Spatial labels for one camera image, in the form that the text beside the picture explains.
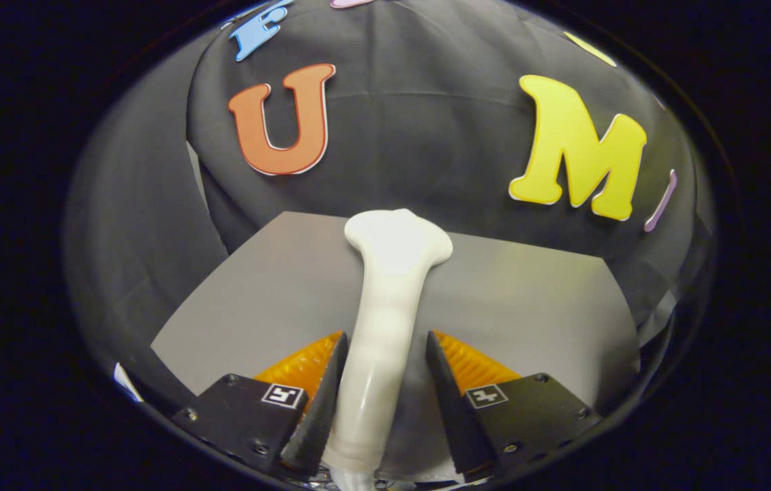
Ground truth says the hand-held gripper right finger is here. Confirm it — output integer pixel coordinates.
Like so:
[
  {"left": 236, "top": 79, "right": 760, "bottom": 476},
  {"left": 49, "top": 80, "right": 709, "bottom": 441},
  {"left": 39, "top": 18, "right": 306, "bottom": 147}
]
[{"left": 424, "top": 330, "right": 605, "bottom": 477}]

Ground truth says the grey cabinet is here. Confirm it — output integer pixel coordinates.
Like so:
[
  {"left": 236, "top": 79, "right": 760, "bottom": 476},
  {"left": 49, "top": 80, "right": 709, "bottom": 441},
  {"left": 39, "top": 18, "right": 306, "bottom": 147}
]
[{"left": 151, "top": 211, "right": 642, "bottom": 479}]

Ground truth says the white garment steamer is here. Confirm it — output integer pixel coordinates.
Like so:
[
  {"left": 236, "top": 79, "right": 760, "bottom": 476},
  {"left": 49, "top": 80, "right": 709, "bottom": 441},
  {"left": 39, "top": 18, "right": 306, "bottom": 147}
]
[{"left": 322, "top": 208, "right": 455, "bottom": 491}]

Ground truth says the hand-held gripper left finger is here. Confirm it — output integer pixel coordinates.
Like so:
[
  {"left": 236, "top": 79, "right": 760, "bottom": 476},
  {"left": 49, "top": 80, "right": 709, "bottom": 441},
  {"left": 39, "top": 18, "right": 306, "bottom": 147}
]
[{"left": 172, "top": 331, "right": 350, "bottom": 477}]

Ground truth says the black backdrop cloth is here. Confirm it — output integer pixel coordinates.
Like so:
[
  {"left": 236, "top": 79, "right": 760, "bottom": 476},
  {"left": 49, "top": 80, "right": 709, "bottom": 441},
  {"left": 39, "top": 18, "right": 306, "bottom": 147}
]
[{"left": 63, "top": 0, "right": 716, "bottom": 410}]

